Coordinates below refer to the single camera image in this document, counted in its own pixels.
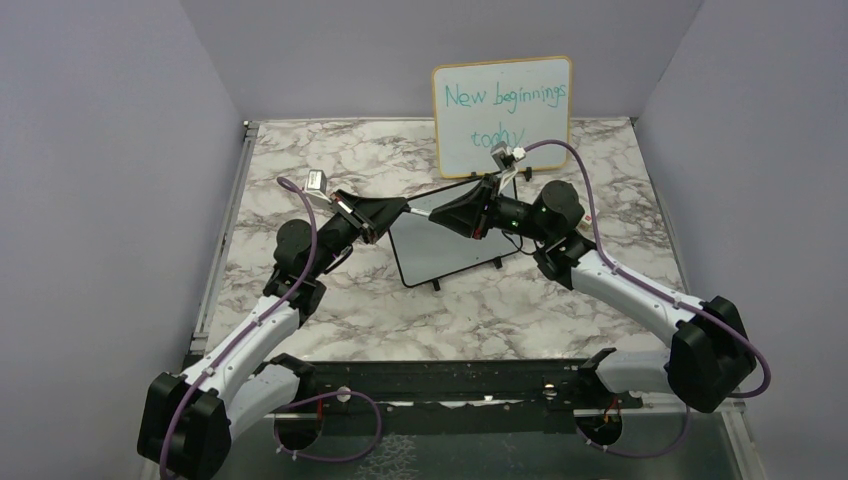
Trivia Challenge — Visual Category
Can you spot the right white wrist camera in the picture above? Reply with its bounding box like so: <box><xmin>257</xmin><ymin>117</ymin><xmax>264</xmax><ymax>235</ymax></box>
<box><xmin>490</xmin><ymin>141</ymin><xmax>526</xmax><ymax>172</ymax></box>

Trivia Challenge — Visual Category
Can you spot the yellow framed whiteboard with writing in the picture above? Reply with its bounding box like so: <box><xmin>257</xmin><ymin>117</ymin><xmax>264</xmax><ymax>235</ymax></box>
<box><xmin>431</xmin><ymin>56</ymin><xmax>573</xmax><ymax>179</ymax></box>

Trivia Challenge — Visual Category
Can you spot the white green eraser box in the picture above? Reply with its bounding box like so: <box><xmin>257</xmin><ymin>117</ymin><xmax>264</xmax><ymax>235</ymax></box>
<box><xmin>577</xmin><ymin>214</ymin><xmax>594</xmax><ymax>232</ymax></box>

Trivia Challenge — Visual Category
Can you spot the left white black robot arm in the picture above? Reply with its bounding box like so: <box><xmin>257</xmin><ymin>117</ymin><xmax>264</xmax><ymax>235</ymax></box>
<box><xmin>137</xmin><ymin>190</ymin><xmax>409</xmax><ymax>479</ymax></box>

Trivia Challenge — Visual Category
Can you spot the black yellow-board stand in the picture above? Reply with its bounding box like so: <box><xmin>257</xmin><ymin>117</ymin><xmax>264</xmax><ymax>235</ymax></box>
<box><xmin>469</xmin><ymin>167</ymin><xmax>534</xmax><ymax>184</ymax></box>

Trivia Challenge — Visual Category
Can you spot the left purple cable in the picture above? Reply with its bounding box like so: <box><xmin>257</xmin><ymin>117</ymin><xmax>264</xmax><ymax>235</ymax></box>
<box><xmin>157</xmin><ymin>175</ymin><xmax>384</xmax><ymax>480</ymax></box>

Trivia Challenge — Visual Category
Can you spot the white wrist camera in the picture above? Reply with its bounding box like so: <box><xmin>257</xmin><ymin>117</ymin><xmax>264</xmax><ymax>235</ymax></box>
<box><xmin>490</xmin><ymin>141</ymin><xmax>526</xmax><ymax>172</ymax></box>
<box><xmin>303</xmin><ymin>169</ymin><xmax>331</xmax><ymax>204</ymax></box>

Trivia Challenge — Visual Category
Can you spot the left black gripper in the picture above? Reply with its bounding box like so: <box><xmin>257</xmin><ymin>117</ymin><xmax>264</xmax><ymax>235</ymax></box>
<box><xmin>308</xmin><ymin>189</ymin><xmax>409</xmax><ymax>278</ymax></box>

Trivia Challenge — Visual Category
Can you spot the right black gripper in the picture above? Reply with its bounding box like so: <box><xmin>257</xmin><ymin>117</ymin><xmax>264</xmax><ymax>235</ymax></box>
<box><xmin>429</xmin><ymin>174</ymin><xmax>552</xmax><ymax>244</ymax></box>

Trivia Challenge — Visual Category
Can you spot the black framed whiteboard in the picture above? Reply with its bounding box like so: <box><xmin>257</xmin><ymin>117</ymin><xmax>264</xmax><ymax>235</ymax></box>
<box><xmin>389</xmin><ymin>213</ymin><xmax>525</xmax><ymax>289</ymax></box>

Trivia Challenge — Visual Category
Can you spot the black aluminium base frame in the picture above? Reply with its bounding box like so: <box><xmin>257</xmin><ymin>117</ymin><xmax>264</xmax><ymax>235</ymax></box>
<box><xmin>142</xmin><ymin>357</ymin><xmax>763</xmax><ymax>480</ymax></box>

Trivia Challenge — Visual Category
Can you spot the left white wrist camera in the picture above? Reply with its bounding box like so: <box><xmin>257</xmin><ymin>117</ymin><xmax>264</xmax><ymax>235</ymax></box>
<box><xmin>303</xmin><ymin>169</ymin><xmax>331</xmax><ymax>204</ymax></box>

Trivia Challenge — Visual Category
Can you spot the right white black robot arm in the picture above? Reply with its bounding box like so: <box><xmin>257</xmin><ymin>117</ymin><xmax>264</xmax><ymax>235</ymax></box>
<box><xmin>427</xmin><ymin>174</ymin><xmax>756</xmax><ymax>413</ymax></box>

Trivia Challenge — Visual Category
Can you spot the silver black whiteboard stand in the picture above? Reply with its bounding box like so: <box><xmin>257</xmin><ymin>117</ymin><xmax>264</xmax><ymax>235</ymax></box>
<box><xmin>426</xmin><ymin>257</ymin><xmax>504</xmax><ymax>292</ymax></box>

